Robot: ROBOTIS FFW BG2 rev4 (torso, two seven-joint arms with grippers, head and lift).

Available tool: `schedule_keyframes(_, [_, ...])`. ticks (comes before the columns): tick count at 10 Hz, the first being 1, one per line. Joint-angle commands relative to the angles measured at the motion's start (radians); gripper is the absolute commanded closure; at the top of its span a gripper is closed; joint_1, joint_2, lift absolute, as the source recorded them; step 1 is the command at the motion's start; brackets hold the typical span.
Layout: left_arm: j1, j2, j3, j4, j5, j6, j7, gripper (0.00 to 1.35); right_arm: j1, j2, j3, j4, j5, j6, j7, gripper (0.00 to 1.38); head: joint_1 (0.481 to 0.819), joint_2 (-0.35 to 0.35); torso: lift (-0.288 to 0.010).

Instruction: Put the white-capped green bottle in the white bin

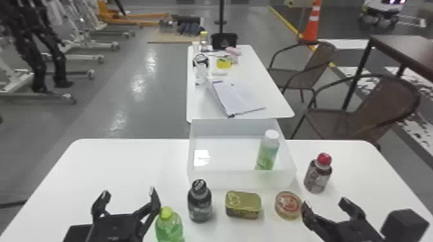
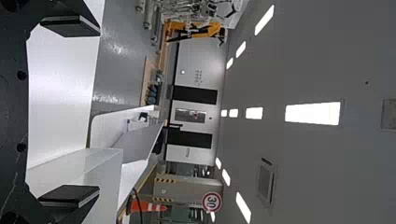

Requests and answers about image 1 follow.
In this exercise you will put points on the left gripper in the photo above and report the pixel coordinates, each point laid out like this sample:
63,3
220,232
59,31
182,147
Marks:
115,229

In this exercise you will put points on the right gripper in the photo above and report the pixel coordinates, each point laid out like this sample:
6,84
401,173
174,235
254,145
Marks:
357,233

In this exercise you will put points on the brown bottle red cap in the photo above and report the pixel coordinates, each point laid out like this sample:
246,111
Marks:
317,174

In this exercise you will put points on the round red can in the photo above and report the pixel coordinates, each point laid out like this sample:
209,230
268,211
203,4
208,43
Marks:
287,205

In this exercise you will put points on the black bottle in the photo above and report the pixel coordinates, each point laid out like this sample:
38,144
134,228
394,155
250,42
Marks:
199,202

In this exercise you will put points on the gold rectangular can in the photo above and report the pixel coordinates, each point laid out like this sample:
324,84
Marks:
243,204

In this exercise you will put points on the green bottle white cap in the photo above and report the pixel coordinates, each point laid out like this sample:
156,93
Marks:
267,152

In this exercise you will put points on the brown chair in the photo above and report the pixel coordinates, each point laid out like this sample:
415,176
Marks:
368,111
304,72

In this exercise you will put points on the clear box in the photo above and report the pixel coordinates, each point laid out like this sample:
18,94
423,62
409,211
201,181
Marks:
233,158

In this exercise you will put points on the white notebook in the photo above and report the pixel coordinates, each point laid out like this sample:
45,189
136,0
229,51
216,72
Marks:
235,96

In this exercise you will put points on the white side table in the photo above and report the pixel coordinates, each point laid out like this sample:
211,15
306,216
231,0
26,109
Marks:
257,77

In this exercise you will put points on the yellow tape roll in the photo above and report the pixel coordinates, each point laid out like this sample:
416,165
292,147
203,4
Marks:
224,63

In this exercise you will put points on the dark side table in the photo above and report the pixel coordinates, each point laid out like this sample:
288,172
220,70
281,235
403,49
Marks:
402,50

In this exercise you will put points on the yellow pallet truck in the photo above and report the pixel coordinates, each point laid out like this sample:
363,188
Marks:
128,17

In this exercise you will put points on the black box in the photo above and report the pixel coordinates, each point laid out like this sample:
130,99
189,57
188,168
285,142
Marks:
223,40

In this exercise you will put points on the orange cone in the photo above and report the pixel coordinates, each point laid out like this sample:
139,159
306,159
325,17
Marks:
312,21

